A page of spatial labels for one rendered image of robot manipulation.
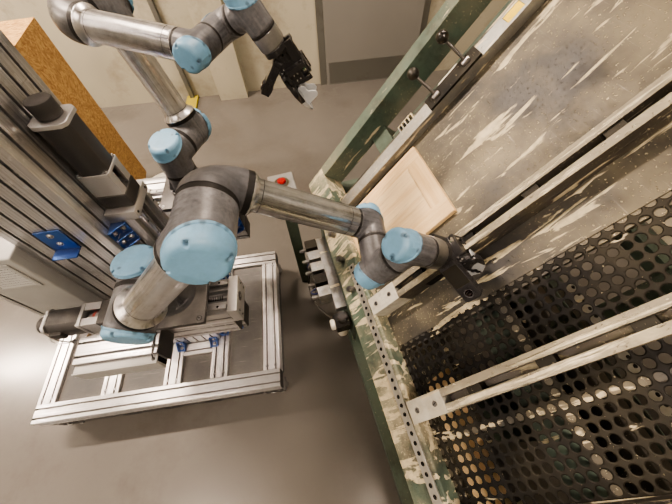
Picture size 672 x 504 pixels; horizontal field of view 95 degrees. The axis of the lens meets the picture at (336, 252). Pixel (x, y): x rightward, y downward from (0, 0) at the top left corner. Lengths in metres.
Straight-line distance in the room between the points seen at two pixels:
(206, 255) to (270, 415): 1.54
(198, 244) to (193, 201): 0.09
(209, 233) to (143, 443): 1.81
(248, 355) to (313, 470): 0.68
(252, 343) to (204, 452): 0.61
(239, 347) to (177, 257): 1.39
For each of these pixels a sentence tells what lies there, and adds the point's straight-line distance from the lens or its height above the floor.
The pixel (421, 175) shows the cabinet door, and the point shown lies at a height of 1.19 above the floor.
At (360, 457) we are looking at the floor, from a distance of 1.94.
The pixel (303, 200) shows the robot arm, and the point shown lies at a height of 1.44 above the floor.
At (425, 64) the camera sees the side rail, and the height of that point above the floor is 1.34.
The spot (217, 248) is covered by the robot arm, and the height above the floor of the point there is 1.53.
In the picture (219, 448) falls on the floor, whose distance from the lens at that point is 2.06.
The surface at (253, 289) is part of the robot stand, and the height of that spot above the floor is 0.21.
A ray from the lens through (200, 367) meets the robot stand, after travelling 1.95.
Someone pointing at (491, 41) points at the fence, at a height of 1.50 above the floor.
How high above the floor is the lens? 1.94
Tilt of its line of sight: 57 degrees down
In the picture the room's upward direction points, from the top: 4 degrees counter-clockwise
